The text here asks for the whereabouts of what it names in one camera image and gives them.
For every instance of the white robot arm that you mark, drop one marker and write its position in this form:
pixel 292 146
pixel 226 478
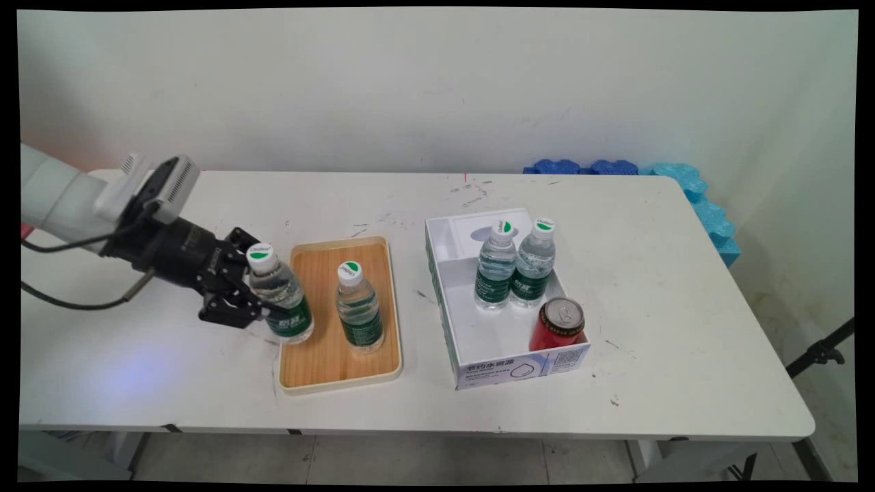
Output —
pixel 58 198

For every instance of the red drink can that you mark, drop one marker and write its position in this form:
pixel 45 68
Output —
pixel 557 328

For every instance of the white cardboard box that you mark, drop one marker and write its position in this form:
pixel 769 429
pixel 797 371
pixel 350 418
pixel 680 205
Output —
pixel 499 369

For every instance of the black tripod leg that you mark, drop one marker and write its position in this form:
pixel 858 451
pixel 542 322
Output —
pixel 820 352

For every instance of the dark blue foam mat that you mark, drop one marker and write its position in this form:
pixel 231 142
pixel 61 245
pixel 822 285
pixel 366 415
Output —
pixel 581 167

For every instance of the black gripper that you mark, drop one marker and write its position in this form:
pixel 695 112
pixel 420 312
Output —
pixel 174 249

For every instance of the light blue foam mat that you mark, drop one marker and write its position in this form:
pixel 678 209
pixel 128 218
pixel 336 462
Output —
pixel 711 219

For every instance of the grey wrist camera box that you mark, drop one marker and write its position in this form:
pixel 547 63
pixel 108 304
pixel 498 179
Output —
pixel 171 188

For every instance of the grey table leg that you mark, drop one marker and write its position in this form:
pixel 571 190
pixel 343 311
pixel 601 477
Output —
pixel 683 459
pixel 75 454

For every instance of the wooden tray with cream rim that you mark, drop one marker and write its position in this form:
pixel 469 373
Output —
pixel 328 362

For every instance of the water bottle green label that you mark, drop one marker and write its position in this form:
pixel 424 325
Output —
pixel 287 301
pixel 533 270
pixel 360 314
pixel 495 273

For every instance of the pink object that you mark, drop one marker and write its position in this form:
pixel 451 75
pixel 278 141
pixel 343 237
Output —
pixel 25 231

